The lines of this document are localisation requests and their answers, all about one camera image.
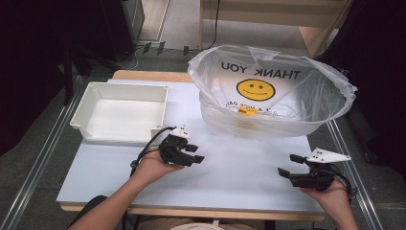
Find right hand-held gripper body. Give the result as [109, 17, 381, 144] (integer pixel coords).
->
[291, 147, 352, 193]

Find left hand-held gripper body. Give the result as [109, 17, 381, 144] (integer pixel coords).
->
[158, 125, 192, 167]

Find white plastic bag smiley print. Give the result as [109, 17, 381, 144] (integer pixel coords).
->
[187, 44, 358, 139]

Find yellow drink carton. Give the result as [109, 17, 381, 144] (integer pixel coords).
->
[237, 105, 259, 117]

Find person's left hand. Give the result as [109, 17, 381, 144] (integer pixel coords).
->
[136, 149, 186, 187]

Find person's right hand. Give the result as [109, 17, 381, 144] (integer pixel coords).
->
[300, 179, 352, 214]

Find white plastic tray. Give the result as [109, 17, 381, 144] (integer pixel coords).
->
[69, 81, 170, 144]

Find person's beige trousers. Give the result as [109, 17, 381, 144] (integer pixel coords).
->
[136, 216, 266, 230]

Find dark curtain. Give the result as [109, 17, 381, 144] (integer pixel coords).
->
[0, 0, 128, 157]
[317, 0, 406, 180]

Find black metal stand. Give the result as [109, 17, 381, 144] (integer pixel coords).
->
[61, 44, 111, 107]

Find wooden shelf unit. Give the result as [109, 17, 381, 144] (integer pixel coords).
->
[198, 0, 354, 59]

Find black cabinet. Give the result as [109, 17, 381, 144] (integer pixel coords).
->
[101, 0, 146, 62]

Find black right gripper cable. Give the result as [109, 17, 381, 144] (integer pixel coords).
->
[329, 163, 357, 201]

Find metal floor rail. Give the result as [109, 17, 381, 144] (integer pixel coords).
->
[0, 75, 89, 230]
[325, 119, 385, 230]

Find white floor cable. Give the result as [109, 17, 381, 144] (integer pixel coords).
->
[122, 47, 146, 70]

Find black hanging cable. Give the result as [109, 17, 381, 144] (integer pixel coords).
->
[203, 0, 222, 51]

